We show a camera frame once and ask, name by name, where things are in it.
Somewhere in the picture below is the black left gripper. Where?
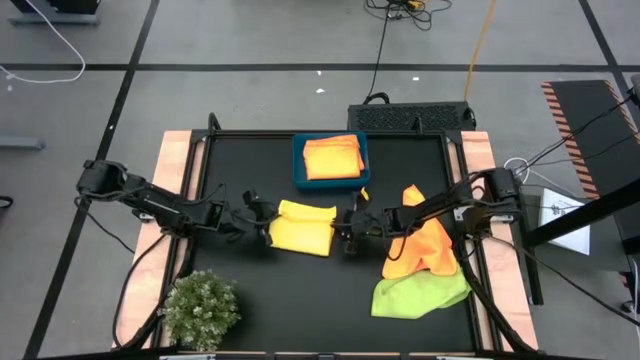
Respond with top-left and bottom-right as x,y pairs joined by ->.
219,199 -> 276,248

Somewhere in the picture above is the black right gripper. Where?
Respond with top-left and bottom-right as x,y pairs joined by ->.
330,199 -> 389,258

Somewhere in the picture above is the yellow microfiber towel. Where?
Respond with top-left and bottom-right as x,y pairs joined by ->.
268,198 -> 339,258

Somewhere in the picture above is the yellow-orange microfiber towel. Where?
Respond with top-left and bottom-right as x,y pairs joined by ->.
302,133 -> 366,182

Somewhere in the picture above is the orange microfiber towel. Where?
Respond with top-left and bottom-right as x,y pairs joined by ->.
381,183 -> 460,280

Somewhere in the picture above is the green microfiber towel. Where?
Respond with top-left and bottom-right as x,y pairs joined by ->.
370,268 -> 472,321

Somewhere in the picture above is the blue plastic bin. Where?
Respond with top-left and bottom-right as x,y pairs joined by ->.
291,131 -> 372,191

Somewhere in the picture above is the small artificial green plant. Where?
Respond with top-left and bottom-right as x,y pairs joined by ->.
157,268 -> 243,353

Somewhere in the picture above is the black perforated computer case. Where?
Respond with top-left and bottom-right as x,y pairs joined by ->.
346,100 -> 477,133

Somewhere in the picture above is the white paper sheet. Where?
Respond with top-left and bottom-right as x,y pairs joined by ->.
538,187 -> 592,257

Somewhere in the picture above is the black diagonal stand bar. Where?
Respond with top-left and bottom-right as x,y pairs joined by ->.
519,177 -> 640,250

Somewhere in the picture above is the grey desk foot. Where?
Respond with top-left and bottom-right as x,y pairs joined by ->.
8,0 -> 102,27
0,135 -> 46,152

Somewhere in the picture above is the hazard-striped black floor mat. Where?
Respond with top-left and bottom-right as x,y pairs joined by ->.
540,78 -> 640,201

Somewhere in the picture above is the black table frame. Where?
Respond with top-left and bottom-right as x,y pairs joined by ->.
149,128 -> 506,360

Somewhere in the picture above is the black corrugated cable conduit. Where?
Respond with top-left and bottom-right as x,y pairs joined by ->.
452,234 -> 539,354
119,239 -> 197,351

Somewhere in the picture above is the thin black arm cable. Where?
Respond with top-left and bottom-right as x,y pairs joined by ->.
110,232 -> 174,350

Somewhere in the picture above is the white cable coil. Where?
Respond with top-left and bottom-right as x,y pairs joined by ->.
502,156 -> 531,174

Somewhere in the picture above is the black hanging cable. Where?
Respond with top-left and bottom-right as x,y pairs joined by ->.
364,0 -> 394,101

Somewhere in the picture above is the yellow hanging cable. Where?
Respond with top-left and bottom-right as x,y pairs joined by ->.
462,0 -> 498,102

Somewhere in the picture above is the tangled floor cable bundle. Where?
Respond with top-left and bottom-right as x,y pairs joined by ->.
363,0 -> 454,32

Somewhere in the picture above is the white floor cable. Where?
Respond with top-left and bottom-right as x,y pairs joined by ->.
0,0 -> 87,85

